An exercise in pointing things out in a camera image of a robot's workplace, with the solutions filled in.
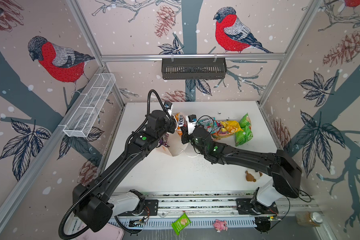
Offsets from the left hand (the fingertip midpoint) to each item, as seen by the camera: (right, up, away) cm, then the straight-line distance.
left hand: (172, 116), depth 74 cm
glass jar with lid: (+61, -45, -11) cm, 76 cm away
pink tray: (-27, -54, -7) cm, 60 cm away
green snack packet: (+45, -11, +18) cm, 50 cm away
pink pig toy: (+23, -51, -7) cm, 56 cm away
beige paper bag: (-1, -17, +19) cm, 25 cm away
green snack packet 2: (+5, -51, -6) cm, 51 cm away
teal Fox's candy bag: (+24, -6, +27) cm, 37 cm away
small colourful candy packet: (+4, -2, +1) cm, 5 cm away
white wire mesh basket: (-44, -2, -3) cm, 44 cm away
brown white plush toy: (+44, -33, +7) cm, 55 cm away
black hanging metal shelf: (+14, +33, +32) cm, 48 cm away
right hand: (+4, -6, +4) cm, 8 cm away
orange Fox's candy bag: (+29, -13, +25) cm, 40 cm away
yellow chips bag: (+37, -7, +20) cm, 43 cm away
